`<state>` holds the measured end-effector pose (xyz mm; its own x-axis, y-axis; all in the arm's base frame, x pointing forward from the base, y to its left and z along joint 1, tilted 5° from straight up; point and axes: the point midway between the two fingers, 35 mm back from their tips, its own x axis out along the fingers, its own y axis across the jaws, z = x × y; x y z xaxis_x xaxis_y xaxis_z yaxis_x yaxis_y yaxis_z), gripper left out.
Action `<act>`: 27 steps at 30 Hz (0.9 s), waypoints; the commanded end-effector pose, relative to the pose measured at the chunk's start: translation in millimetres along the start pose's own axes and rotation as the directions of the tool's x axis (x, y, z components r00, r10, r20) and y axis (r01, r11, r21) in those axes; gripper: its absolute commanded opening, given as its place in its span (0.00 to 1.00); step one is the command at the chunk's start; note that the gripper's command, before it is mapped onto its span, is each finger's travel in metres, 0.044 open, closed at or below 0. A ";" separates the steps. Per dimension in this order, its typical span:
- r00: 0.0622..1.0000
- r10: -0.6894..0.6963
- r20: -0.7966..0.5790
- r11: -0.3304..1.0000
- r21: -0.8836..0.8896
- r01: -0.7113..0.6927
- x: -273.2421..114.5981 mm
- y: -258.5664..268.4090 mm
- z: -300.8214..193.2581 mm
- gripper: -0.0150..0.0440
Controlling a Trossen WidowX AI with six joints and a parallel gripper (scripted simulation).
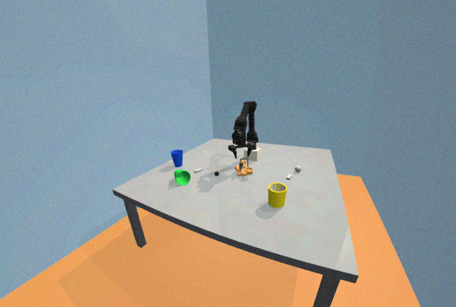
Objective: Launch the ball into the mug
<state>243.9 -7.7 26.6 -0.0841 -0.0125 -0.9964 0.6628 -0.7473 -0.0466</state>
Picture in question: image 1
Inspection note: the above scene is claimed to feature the green cup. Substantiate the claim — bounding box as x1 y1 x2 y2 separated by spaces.
174 169 190 185

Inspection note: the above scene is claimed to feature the yellow open cylinder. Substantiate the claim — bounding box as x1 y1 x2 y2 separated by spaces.
268 183 287 209

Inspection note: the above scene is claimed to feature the blue cup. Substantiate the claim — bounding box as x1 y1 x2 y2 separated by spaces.
171 150 183 167

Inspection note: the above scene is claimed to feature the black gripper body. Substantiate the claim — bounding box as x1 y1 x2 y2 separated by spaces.
228 137 256 151

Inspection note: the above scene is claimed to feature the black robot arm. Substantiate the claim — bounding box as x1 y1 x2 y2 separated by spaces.
232 101 259 145

